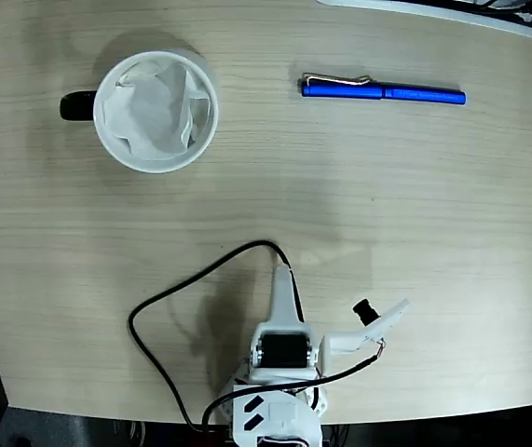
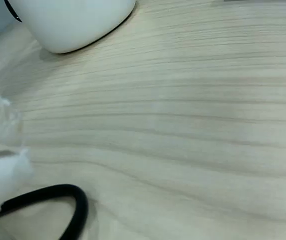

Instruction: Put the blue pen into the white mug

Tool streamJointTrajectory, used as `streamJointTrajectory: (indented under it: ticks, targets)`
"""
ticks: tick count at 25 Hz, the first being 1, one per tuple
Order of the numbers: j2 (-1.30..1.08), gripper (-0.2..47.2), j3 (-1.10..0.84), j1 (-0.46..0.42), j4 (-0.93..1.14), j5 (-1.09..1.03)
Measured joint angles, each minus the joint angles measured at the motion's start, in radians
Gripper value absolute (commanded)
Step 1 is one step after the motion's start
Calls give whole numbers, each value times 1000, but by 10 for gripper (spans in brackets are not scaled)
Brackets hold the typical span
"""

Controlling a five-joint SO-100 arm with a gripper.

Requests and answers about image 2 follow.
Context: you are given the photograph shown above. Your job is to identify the white mug with black handle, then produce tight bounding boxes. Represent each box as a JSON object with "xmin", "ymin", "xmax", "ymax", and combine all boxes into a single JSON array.
[{"xmin": 4, "ymin": 0, "xmax": 137, "ymax": 55}]

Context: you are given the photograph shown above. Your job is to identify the black camera cable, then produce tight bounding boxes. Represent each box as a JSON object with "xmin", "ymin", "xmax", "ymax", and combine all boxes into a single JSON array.
[{"xmin": 0, "ymin": 184, "xmax": 90, "ymax": 240}]

